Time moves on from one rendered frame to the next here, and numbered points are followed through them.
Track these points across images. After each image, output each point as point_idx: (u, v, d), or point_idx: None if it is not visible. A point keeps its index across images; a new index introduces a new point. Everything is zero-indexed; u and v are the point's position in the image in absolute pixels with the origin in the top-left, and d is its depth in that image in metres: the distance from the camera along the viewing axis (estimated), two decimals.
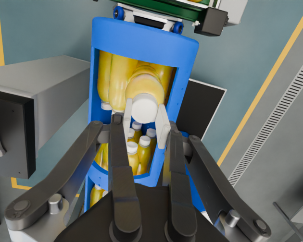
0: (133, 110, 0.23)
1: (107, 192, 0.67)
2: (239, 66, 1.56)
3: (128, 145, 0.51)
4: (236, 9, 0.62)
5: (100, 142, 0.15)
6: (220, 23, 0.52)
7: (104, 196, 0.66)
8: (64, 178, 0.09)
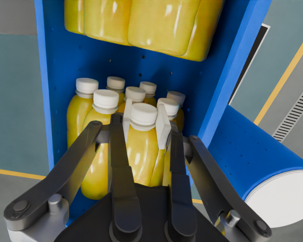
0: None
1: (105, 91, 0.26)
2: None
3: None
4: None
5: (99, 142, 0.15)
6: None
7: (98, 94, 0.24)
8: (64, 178, 0.09)
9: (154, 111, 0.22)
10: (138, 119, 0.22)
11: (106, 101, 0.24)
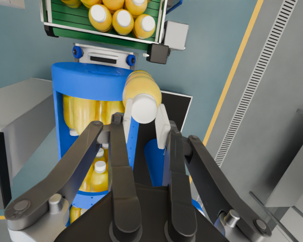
0: (92, 11, 0.45)
1: (84, 209, 0.73)
2: (201, 75, 1.75)
3: (97, 164, 0.59)
4: (180, 39, 0.75)
5: (100, 142, 0.15)
6: (164, 54, 0.63)
7: (82, 213, 0.71)
8: (64, 178, 0.09)
9: (152, 118, 0.23)
10: (137, 119, 0.25)
11: None
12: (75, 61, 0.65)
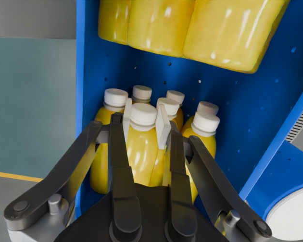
0: None
1: (142, 106, 0.23)
2: None
3: None
4: None
5: (99, 142, 0.15)
6: None
7: (137, 110, 0.22)
8: (64, 178, 0.09)
9: None
10: None
11: (146, 118, 0.22)
12: None
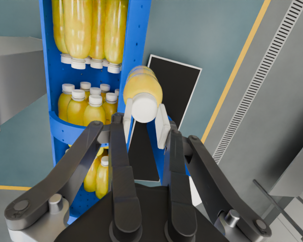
0: None
1: (142, 108, 0.23)
2: (212, 46, 1.61)
3: (92, 96, 0.49)
4: None
5: (100, 142, 0.15)
6: None
7: (135, 118, 0.23)
8: (64, 178, 0.09)
9: None
10: None
11: (144, 120, 0.24)
12: None
